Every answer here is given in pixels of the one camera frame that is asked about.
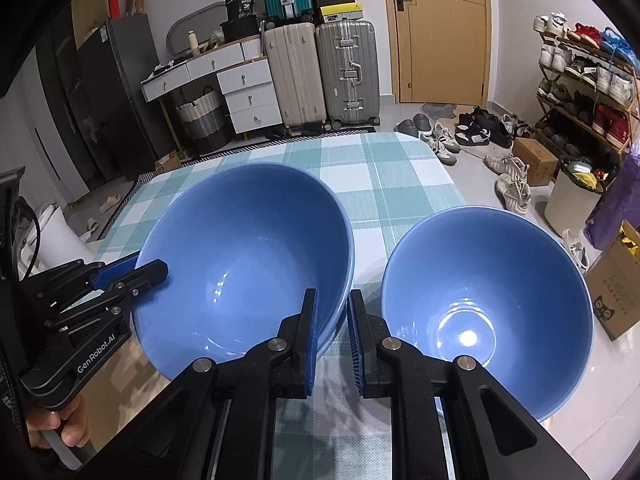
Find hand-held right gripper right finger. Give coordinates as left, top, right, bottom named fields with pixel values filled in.
left=347, top=288, right=591, bottom=480

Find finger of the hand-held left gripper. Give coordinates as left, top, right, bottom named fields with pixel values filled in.
left=34, top=252, right=141, bottom=311
left=44, top=259, right=170, bottom=334

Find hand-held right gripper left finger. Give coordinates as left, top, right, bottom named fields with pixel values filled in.
left=75, top=288, right=320, bottom=480

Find person's left hand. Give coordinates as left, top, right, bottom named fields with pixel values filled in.
left=25, top=395, right=94, bottom=449

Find beige slippers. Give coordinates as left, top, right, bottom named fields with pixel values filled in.
left=82, top=192, right=124, bottom=233

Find woven laundry basket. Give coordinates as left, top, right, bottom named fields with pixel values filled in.
left=175, top=87, right=233, bottom=156

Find dark refrigerator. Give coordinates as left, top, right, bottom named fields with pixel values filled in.
left=35, top=12, right=183, bottom=196

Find teal checked tablecloth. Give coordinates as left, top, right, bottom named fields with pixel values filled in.
left=100, top=132, right=468, bottom=480

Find white dresser with drawers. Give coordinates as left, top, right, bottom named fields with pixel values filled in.
left=141, top=40, right=283, bottom=136

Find beige suitcase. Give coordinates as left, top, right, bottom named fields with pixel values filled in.
left=262, top=22, right=331, bottom=129

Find scattered loose shoes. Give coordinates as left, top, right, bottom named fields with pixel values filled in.
left=395, top=105, right=533, bottom=211

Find oval mirror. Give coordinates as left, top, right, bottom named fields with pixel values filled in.
left=166, top=2, right=231, bottom=53

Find grey floor mat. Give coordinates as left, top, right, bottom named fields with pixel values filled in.
left=420, top=102, right=459, bottom=121

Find white trash bin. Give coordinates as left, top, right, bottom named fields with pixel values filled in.
left=544, top=157, right=606, bottom=238

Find tall cardboard box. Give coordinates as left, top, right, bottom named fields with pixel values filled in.
left=70, top=0, right=108, bottom=51

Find small brown cardboard box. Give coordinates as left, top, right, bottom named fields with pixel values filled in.
left=512, top=137, right=560, bottom=187

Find printed cardboard box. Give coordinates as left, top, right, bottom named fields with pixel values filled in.
left=585, top=220, right=640, bottom=342

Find grey suitcase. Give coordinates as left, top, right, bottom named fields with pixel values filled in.
left=315, top=20, right=381, bottom=128

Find purple bag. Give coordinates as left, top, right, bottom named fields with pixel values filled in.
left=584, top=142, right=640, bottom=246

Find wooden door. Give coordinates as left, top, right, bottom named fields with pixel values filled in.
left=380, top=0, right=493, bottom=106

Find wooden shoe rack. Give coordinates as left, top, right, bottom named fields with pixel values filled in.
left=532, top=30, right=640, bottom=171

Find yellow shoebox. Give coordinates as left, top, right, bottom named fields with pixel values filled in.
left=315, top=1, right=363, bottom=23

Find shoe rack with shoes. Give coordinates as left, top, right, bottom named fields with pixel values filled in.
left=532, top=12, right=640, bottom=161

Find black cable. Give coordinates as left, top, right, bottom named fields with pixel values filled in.
left=15, top=197, right=42, bottom=281

